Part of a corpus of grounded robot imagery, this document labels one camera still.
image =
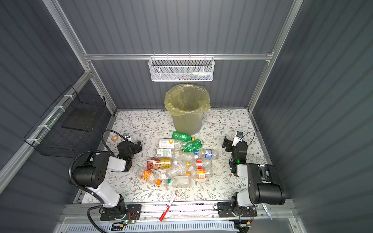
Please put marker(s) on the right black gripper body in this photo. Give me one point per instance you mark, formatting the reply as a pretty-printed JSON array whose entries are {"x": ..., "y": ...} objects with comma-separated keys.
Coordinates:
[{"x": 228, "y": 144}]

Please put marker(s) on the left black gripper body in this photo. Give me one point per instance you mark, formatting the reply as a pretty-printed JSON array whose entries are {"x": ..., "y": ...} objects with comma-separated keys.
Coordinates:
[{"x": 136, "y": 146}]

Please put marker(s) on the clear bottle blue label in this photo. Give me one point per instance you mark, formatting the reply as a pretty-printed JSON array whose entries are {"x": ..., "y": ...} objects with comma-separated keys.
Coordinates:
[{"x": 207, "y": 154}]

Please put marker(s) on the red yellow label bottle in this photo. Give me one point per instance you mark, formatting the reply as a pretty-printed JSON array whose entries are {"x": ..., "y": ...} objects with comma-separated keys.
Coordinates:
[{"x": 158, "y": 163}]

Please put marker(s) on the crushed bottle orange label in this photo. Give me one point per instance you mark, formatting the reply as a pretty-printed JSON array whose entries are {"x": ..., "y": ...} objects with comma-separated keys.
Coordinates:
[{"x": 151, "y": 177}]

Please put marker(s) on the clear bottle green white label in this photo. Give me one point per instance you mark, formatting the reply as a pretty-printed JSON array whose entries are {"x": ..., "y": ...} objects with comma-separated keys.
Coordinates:
[{"x": 166, "y": 153}]

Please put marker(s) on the white bottle yellow V label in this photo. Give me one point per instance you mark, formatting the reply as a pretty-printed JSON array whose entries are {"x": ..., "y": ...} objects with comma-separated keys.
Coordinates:
[{"x": 168, "y": 143}]

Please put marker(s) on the clear bottle orange label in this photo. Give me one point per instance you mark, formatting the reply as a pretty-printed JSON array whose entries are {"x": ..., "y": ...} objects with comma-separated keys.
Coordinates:
[{"x": 199, "y": 174}]

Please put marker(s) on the clear bottle red label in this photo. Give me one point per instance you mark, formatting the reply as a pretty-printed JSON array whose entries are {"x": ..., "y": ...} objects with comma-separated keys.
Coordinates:
[{"x": 199, "y": 163}]

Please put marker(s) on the clear crushed bottle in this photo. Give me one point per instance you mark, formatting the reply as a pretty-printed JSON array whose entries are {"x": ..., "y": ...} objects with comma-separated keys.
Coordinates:
[{"x": 185, "y": 156}]

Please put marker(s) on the clear square bottle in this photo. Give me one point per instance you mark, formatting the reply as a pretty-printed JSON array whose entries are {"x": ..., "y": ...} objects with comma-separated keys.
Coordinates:
[{"x": 177, "y": 181}]

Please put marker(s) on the clear bottle white cap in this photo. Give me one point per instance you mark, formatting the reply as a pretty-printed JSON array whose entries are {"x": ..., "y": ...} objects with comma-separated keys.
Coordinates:
[{"x": 179, "y": 169}]

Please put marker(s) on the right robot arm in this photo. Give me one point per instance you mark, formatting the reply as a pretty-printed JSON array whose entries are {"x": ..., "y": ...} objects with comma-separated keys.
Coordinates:
[{"x": 264, "y": 184}]

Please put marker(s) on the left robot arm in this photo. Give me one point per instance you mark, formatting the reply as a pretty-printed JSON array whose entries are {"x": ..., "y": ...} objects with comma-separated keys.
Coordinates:
[{"x": 87, "y": 172}]

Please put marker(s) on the green bottle near bin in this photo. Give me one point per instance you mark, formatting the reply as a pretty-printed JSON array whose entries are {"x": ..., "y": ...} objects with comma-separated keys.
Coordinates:
[{"x": 182, "y": 137}]

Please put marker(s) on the mesh bin with yellow bag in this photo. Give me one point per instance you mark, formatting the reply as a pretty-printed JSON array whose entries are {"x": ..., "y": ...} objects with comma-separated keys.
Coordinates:
[{"x": 187, "y": 103}]

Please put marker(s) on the brown tape roll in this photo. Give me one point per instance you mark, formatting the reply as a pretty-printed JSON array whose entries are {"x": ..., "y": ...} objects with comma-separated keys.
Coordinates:
[{"x": 114, "y": 138}]

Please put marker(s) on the green bottle yellow cap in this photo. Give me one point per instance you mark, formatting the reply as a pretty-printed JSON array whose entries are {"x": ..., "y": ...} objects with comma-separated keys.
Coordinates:
[{"x": 192, "y": 146}]

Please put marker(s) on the red white marker pen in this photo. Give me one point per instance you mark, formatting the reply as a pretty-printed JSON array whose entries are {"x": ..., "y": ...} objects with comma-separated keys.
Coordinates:
[{"x": 168, "y": 207}]

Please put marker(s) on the white bottle in basket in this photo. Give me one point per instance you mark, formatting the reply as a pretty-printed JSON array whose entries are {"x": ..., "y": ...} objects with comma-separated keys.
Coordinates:
[{"x": 202, "y": 74}]

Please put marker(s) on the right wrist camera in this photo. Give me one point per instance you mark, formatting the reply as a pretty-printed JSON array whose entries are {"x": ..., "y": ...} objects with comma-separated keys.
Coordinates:
[{"x": 238, "y": 138}]

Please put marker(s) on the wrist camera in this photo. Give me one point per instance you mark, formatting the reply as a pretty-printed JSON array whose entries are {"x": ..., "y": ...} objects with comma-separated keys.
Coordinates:
[
  {"x": 127, "y": 136},
  {"x": 238, "y": 138}
]

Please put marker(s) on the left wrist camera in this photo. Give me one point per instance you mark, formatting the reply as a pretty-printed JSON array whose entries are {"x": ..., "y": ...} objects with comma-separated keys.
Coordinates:
[{"x": 127, "y": 136}]

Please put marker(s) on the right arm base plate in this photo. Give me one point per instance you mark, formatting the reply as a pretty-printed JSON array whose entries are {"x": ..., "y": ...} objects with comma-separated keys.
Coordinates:
[{"x": 226, "y": 210}]

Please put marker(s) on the black wire wall basket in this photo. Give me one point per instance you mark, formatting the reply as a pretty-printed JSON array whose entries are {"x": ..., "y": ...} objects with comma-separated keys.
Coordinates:
[{"x": 72, "y": 127}]

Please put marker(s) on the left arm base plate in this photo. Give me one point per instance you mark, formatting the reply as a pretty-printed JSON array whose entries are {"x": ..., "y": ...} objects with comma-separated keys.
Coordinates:
[{"x": 129, "y": 212}]

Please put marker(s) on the white wire wall basket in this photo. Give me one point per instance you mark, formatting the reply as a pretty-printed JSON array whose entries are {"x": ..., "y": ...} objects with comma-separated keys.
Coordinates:
[{"x": 179, "y": 70}]

